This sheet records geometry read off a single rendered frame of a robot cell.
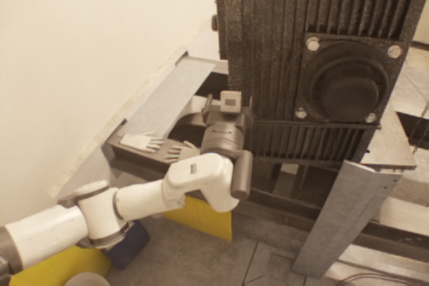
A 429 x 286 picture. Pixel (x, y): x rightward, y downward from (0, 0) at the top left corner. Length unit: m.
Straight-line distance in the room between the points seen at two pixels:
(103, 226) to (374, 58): 0.74
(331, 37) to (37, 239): 0.78
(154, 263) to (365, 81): 1.56
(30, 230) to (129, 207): 0.19
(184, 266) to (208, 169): 1.35
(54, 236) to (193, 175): 0.29
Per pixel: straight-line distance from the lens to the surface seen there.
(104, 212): 0.60
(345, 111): 0.80
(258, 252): 1.81
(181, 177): 0.52
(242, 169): 0.54
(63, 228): 0.59
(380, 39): 0.79
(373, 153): 1.17
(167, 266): 1.84
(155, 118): 1.60
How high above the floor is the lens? 1.71
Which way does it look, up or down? 44 degrees down
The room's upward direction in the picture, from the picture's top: 5 degrees counter-clockwise
